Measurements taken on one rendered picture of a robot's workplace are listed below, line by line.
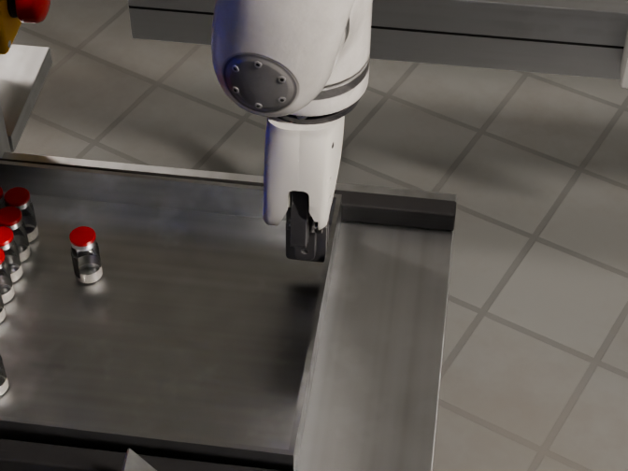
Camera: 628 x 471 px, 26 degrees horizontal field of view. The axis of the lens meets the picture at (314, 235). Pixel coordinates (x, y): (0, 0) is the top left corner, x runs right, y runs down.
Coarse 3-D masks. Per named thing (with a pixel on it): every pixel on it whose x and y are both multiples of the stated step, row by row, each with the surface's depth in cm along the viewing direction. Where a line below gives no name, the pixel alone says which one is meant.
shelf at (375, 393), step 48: (384, 192) 117; (432, 192) 117; (384, 240) 113; (432, 240) 113; (336, 288) 109; (384, 288) 109; (432, 288) 109; (336, 336) 106; (384, 336) 106; (432, 336) 106; (336, 384) 102; (384, 384) 102; (432, 384) 102; (336, 432) 99; (384, 432) 99; (432, 432) 99
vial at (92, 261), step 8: (72, 248) 107; (80, 248) 106; (88, 248) 106; (96, 248) 107; (80, 256) 107; (88, 256) 107; (96, 256) 107; (80, 264) 107; (88, 264) 107; (96, 264) 108; (80, 272) 108; (88, 272) 108; (96, 272) 108; (80, 280) 109; (88, 280) 109; (96, 280) 109
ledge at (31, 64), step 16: (16, 48) 131; (32, 48) 131; (48, 48) 131; (0, 64) 129; (16, 64) 129; (32, 64) 129; (48, 64) 131; (0, 80) 127; (16, 80) 127; (32, 80) 127; (0, 96) 126; (16, 96) 126; (32, 96) 127; (16, 112) 124; (16, 128) 123; (16, 144) 123
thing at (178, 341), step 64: (64, 192) 115; (128, 192) 114; (192, 192) 113; (256, 192) 112; (64, 256) 111; (128, 256) 111; (192, 256) 111; (256, 256) 111; (64, 320) 106; (128, 320) 106; (192, 320) 106; (256, 320) 106; (320, 320) 103; (64, 384) 102; (128, 384) 102; (192, 384) 102; (256, 384) 102; (128, 448) 96; (192, 448) 95; (256, 448) 94
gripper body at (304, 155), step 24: (288, 120) 94; (312, 120) 93; (336, 120) 95; (288, 144) 94; (312, 144) 94; (336, 144) 96; (264, 168) 96; (288, 168) 95; (312, 168) 95; (336, 168) 99; (264, 192) 97; (288, 192) 97; (312, 192) 96; (264, 216) 99; (312, 216) 98
